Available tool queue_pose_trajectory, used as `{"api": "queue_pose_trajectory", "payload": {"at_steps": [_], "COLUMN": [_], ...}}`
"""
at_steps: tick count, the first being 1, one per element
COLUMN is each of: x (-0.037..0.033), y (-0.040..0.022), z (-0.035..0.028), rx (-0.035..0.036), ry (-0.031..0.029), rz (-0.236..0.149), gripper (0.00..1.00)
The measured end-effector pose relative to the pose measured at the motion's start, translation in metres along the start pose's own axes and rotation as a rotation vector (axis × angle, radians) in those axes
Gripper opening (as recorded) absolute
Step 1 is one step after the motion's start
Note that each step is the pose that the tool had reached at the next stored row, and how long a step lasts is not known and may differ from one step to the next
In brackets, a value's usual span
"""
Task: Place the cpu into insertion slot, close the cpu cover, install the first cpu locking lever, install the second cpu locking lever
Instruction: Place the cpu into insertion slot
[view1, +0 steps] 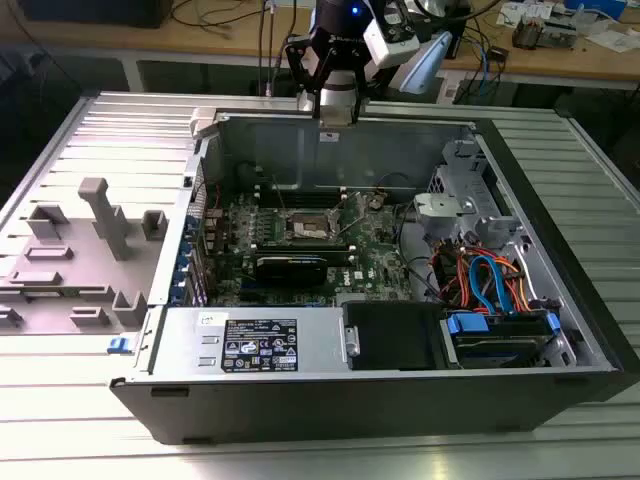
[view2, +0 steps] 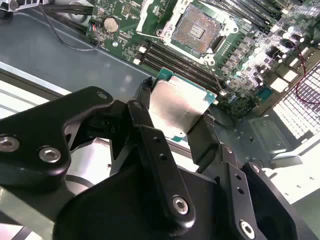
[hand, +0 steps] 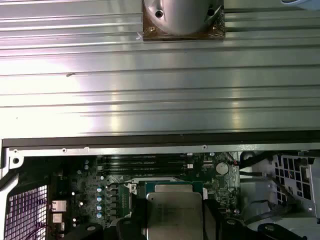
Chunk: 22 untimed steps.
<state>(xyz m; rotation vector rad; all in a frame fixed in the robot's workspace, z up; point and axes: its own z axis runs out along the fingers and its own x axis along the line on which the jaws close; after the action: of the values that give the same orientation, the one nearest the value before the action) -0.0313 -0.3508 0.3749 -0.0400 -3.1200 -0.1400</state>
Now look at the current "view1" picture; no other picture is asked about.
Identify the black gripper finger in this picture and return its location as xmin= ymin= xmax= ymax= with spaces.
xmin=349 ymin=47 xmax=374 ymax=125
xmin=285 ymin=35 xmax=335 ymax=120

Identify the silver topped CPU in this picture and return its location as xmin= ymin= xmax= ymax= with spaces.
xmin=319 ymin=106 xmax=352 ymax=130

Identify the white clipped RAM slot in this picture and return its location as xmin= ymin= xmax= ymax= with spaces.
xmin=253 ymin=255 xmax=355 ymax=264
xmin=251 ymin=244 xmax=353 ymax=252
xmin=255 ymin=183 xmax=347 ymax=191
xmin=255 ymin=193 xmax=347 ymax=200

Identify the black RAM slot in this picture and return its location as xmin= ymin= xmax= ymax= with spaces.
xmin=252 ymin=250 xmax=354 ymax=258
xmin=255 ymin=188 xmax=347 ymax=196
xmin=252 ymin=240 xmax=352 ymax=247
xmin=255 ymin=198 xmax=347 ymax=205

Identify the CPU socket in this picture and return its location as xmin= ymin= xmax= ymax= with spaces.
xmin=285 ymin=207 xmax=346 ymax=244

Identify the tall black box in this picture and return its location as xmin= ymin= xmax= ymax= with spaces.
xmin=449 ymin=19 xmax=472 ymax=60

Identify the green motherboard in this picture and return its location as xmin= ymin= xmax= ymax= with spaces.
xmin=202 ymin=185 xmax=424 ymax=307

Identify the white printed card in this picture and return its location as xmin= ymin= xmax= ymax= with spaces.
xmin=497 ymin=1 xmax=554 ymax=26

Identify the copper finned heatsink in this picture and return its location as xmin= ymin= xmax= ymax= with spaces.
xmin=512 ymin=13 xmax=545 ymax=50

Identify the black graphics card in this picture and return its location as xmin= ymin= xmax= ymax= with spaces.
xmin=254 ymin=254 xmax=329 ymax=288

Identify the silver metal drive cage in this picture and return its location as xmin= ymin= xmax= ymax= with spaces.
xmin=413 ymin=139 xmax=576 ymax=321

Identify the wooden desk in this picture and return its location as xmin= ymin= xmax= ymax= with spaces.
xmin=0 ymin=0 xmax=640 ymax=94

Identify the wide black desktop box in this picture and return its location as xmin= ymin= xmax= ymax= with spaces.
xmin=19 ymin=0 xmax=174 ymax=29

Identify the grey electronic module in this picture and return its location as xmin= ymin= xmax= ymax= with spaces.
xmin=542 ymin=18 xmax=584 ymax=51

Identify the black plastic shroud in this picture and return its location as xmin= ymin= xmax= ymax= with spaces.
xmin=344 ymin=302 xmax=446 ymax=371

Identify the hard disk in blue carrier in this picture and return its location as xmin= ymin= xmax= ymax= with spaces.
xmin=439 ymin=310 xmax=564 ymax=370

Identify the white paper sheet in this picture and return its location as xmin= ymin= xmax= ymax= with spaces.
xmin=584 ymin=27 xmax=640 ymax=54

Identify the silver power supply unit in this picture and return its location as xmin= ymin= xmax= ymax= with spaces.
xmin=149 ymin=305 xmax=346 ymax=375

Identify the grey parts rack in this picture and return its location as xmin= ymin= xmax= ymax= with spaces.
xmin=0 ymin=177 xmax=169 ymax=336

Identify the black PC case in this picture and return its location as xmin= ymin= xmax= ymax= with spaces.
xmin=108 ymin=107 xmax=640 ymax=446

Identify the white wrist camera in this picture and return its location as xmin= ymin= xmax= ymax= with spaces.
xmin=363 ymin=0 xmax=421 ymax=69

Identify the red wire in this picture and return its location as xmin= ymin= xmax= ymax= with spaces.
xmin=430 ymin=238 xmax=469 ymax=304

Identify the black wire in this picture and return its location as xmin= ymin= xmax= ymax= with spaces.
xmin=397 ymin=209 xmax=446 ymax=307

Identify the blue flat wire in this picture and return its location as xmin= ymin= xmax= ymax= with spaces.
xmin=468 ymin=253 xmax=512 ymax=315

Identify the silver metal handle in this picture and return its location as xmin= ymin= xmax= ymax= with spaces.
xmin=342 ymin=324 xmax=361 ymax=357

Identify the orange wire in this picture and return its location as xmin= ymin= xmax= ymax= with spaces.
xmin=499 ymin=255 xmax=539 ymax=314

